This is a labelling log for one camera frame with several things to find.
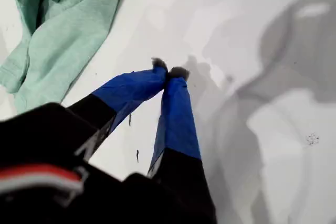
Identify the pale green T-shirt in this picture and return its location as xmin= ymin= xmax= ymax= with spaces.
xmin=0 ymin=0 xmax=132 ymax=112

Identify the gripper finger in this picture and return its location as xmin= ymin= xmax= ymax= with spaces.
xmin=65 ymin=57 xmax=169 ymax=162
xmin=146 ymin=66 xmax=211 ymax=190

